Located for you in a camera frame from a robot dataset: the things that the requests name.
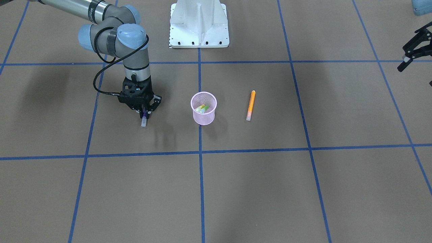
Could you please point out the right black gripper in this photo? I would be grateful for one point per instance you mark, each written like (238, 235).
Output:
(155, 101)

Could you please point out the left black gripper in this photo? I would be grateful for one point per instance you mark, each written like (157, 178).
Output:
(417, 48)

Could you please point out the purple marker pen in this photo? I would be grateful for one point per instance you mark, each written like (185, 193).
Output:
(144, 118)

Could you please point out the yellow marker pen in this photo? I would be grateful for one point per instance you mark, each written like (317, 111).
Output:
(199, 108)

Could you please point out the orange marker pen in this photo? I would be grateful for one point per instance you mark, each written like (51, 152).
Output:
(250, 105)

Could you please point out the green marker pen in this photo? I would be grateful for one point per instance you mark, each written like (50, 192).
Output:
(204, 110)

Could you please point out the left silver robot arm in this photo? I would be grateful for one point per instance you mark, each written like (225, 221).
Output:
(422, 7)

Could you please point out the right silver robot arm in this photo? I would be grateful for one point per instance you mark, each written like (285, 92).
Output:
(115, 35)

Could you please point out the pink mesh pen holder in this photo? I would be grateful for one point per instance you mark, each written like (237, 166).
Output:
(207, 99)

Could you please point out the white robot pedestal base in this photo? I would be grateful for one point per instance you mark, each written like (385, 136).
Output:
(198, 24)

